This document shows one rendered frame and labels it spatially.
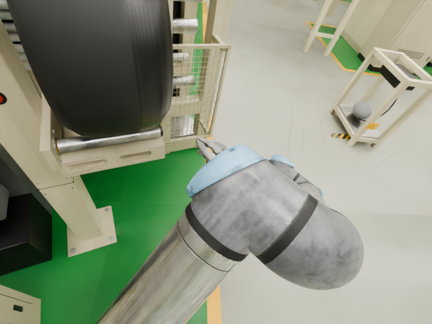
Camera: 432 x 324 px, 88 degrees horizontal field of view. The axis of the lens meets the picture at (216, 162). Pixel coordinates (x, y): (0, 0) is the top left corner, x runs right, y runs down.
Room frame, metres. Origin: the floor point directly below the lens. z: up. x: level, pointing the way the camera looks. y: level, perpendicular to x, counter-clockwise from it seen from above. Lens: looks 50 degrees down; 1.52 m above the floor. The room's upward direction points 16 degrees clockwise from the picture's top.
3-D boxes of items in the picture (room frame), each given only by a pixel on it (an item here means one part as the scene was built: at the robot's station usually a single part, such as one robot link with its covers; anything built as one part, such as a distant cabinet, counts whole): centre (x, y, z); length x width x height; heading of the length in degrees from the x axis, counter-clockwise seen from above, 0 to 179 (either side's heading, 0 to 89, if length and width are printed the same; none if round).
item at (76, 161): (0.50, 0.38, 0.84); 0.36 x 0.09 x 0.06; 125
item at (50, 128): (0.51, 0.60, 0.90); 0.40 x 0.03 x 0.10; 35
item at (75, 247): (0.45, 0.66, 0.01); 0.27 x 0.27 x 0.02; 35
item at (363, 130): (2.34, -1.44, 0.40); 0.60 x 0.35 x 0.80; 14
